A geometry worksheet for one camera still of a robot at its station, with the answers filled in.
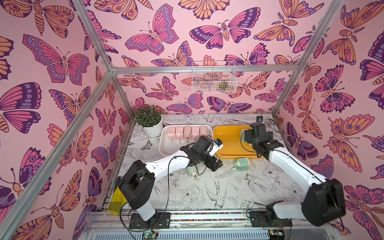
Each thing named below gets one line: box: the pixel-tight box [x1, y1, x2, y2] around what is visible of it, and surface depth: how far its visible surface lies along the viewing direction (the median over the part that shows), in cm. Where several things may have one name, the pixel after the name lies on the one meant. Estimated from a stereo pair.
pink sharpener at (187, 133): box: [183, 125, 192, 143], surface depth 102 cm
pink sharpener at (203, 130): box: [199, 125, 208, 138], surface depth 103 cm
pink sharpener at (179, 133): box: [175, 126, 184, 141], surface depth 104 cm
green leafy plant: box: [133, 105, 162, 128], surface depth 97 cm
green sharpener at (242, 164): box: [235, 157, 251, 171], surface depth 89 cm
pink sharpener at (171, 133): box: [167, 126, 176, 141], surface depth 103 cm
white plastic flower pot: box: [143, 114, 163, 138], surface depth 103 cm
